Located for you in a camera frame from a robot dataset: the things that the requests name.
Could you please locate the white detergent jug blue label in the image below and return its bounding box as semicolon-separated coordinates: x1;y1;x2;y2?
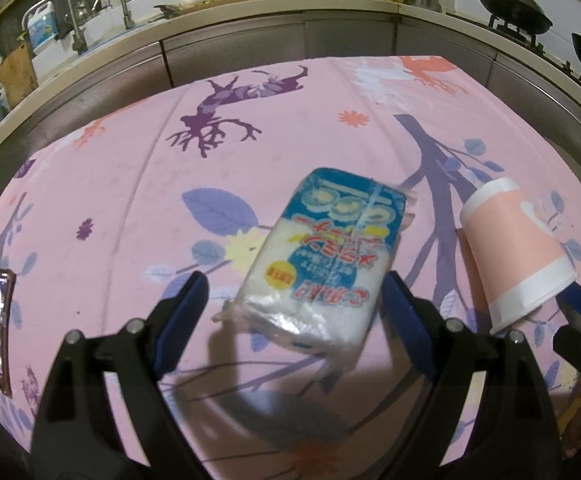
26;2;64;51

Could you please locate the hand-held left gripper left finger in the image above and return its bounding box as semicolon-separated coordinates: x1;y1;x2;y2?
30;271;210;480

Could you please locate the black smartphone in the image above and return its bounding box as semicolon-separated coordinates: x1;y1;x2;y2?
0;269;17;397

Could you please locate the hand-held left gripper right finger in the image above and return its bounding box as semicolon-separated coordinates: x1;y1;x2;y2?
381;271;563;480

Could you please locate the angular metal faucet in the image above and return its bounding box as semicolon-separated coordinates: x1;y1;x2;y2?
23;0;88;56

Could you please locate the small wooden cutting board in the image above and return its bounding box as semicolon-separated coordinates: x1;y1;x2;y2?
0;45;38;96

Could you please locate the pink printed tablecloth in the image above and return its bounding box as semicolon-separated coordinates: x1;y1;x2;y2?
0;55;581;480

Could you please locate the black gas stove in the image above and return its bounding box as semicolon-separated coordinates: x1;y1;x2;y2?
487;12;581;106

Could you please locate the pink paper cup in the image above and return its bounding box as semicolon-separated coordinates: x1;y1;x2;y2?
459;177;578;336

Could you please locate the blue and white sponge packet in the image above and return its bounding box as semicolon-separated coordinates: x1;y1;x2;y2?
213;167;416;376

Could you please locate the tall curved metal faucet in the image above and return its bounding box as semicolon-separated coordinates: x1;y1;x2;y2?
83;0;136;31

